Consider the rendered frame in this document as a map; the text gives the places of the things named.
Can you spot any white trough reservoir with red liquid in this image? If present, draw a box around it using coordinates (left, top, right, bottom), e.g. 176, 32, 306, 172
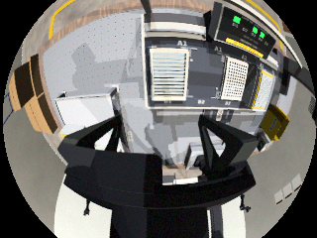
94, 145, 122, 152

